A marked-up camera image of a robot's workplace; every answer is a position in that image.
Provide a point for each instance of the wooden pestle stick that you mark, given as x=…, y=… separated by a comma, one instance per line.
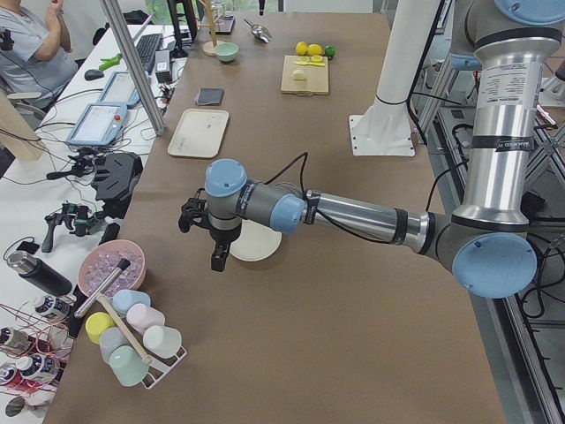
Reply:
x=104, y=301

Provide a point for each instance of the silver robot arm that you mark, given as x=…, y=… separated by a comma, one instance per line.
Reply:
x=483, y=242

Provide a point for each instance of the mint pastel cup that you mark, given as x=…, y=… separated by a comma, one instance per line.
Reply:
x=127, y=366

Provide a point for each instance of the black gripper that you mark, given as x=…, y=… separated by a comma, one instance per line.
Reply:
x=222, y=235

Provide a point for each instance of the teach pendant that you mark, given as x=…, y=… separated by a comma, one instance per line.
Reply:
x=120, y=88
x=99, y=124

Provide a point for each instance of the black plastic case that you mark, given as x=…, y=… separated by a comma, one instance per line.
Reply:
x=115, y=177

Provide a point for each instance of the whole lemon near lime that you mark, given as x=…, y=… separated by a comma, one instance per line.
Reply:
x=314, y=49

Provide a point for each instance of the seated person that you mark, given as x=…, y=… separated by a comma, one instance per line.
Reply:
x=40, y=59

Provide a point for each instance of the grey pastel cup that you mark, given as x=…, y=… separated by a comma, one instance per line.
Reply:
x=111, y=339

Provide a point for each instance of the white cup rack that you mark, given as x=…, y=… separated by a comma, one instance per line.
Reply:
x=160, y=368

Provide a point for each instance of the wooden cutting board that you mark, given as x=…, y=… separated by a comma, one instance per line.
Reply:
x=317, y=82

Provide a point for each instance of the far teach pendant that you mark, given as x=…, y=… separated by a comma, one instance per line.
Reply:
x=120, y=88

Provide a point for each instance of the black keyboard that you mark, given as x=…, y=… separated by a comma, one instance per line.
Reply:
x=147, y=46

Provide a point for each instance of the pink pastel cup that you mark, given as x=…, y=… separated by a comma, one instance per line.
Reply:
x=141, y=317

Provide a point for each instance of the black thermos bottle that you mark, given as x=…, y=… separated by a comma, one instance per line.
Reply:
x=39, y=273

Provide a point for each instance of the blue pastel cup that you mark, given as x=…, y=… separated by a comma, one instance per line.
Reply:
x=124, y=299

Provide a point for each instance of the green lime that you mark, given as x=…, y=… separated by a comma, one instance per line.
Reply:
x=329, y=51

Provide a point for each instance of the grey folded cloth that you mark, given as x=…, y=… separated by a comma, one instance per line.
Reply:
x=207, y=96

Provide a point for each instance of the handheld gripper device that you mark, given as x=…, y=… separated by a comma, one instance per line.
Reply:
x=77, y=220

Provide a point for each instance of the pink bowl with ice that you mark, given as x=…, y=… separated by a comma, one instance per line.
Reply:
x=104, y=259

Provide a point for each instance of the aluminium frame post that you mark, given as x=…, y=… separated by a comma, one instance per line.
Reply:
x=114, y=15

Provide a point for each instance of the cream rabbit tray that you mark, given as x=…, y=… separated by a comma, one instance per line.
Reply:
x=199, y=133

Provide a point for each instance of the white camera mast base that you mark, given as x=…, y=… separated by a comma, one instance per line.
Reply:
x=385, y=128

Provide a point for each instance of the whole lemon outer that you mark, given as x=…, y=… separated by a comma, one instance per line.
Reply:
x=301, y=48

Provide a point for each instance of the black computer mouse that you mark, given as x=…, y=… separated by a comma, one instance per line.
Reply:
x=93, y=74

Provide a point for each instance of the near teach pendant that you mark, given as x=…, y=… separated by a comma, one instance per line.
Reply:
x=99, y=124

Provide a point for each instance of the yellow pastel cup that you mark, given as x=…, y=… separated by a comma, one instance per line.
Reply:
x=96, y=324

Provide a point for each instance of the mint green bowl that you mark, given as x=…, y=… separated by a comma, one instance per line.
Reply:
x=226, y=52

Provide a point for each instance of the stainless steel scoop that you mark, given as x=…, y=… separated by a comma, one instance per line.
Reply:
x=259, y=32

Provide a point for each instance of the metal black-tipped muddler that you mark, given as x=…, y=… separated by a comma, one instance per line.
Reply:
x=114, y=274

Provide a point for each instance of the cream round plate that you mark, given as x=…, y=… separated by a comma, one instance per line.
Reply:
x=256, y=242

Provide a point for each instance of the wooden cup tree stand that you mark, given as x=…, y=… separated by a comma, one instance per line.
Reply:
x=208, y=20

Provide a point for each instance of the yellow plastic knife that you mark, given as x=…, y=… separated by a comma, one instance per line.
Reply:
x=310, y=63

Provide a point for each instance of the white pastel cup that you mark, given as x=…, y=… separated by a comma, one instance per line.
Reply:
x=162, y=341

